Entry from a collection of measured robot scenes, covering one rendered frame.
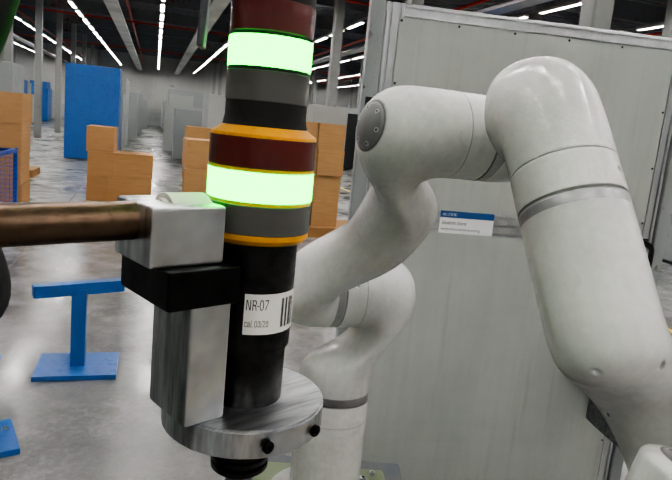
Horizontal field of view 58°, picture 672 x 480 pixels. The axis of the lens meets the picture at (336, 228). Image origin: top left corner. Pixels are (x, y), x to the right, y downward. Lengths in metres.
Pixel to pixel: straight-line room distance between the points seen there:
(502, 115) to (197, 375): 0.40
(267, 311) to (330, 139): 8.23
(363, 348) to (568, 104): 0.58
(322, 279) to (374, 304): 0.11
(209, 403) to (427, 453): 2.25
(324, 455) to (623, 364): 0.65
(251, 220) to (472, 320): 2.09
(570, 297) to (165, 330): 0.32
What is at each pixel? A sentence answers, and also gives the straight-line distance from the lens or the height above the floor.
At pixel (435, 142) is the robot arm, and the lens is 0.65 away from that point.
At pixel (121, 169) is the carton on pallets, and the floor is 0.63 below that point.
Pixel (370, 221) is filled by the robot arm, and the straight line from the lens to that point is 0.80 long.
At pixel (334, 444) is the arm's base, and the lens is 1.03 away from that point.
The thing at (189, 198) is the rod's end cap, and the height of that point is 1.55.
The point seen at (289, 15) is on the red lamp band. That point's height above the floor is 1.62.
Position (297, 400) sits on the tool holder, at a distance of 0.27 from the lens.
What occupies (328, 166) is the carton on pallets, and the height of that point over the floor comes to 1.00.
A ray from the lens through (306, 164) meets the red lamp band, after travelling 0.24.
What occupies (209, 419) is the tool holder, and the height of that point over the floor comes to 1.46.
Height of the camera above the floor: 1.58
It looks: 10 degrees down
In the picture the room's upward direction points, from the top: 6 degrees clockwise
